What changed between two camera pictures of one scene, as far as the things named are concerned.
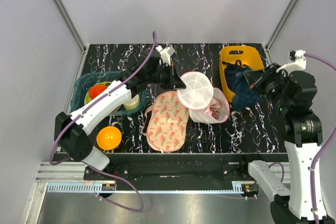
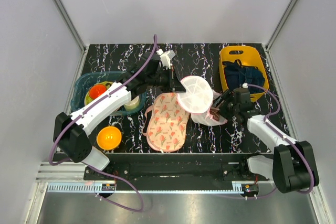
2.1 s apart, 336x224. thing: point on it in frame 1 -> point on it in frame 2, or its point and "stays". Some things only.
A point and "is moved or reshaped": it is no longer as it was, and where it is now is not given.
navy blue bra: (236, 67) stays
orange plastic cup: (96, 89) stays
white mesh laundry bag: (206, 104) is moved or reshaped
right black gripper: (254, 77) -> (224, 96)
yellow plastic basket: (250, 56) stays
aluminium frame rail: (68, 19) stays
